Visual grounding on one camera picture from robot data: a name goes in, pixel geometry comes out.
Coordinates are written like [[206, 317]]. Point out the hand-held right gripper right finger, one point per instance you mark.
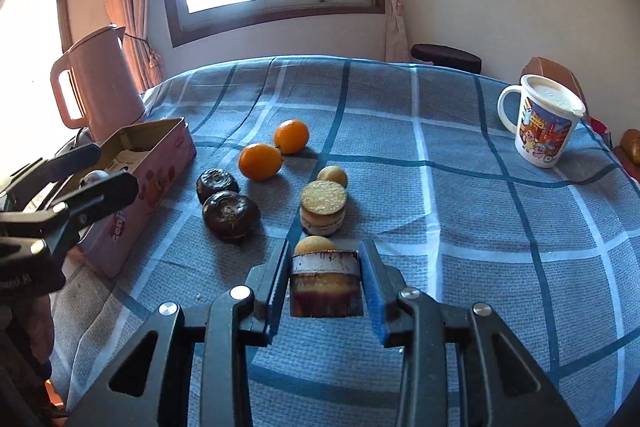
[[372, 297]]

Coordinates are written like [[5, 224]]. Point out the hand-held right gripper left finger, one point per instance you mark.
[[276, 289]]

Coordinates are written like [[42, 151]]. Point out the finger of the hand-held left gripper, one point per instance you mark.
[[70, 162], [102, 193]]

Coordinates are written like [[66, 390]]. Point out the pink tin box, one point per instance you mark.
[[150, 194]]

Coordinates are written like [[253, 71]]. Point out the small tan round fruit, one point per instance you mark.
[[312, 244], [332, 175]]

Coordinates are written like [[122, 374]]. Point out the dark brown round fruit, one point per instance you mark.
[[231, 214], [216, 186]]

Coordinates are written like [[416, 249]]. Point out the person's left forearm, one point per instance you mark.
[[32, 332]]

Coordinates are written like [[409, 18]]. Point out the grey purple round fruit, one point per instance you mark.
[[95, 177]]

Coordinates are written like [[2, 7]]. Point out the printed paper leaflet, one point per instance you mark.
[[127, 162]]

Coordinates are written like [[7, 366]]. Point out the pink electric kettle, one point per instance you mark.
[[105, 87]]

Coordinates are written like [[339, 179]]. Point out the blue plaid tablecloth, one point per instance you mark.
[[450, 217]]

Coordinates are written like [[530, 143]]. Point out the orange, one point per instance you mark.
[[260, 162], [291, 137]]

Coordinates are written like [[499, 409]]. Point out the bright side window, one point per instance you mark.
[[30, 7]]

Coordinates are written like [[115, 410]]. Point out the white cartoon print mug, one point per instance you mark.
[[545, 129]]

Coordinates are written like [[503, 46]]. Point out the black round stool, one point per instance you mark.
[[445, 57]]

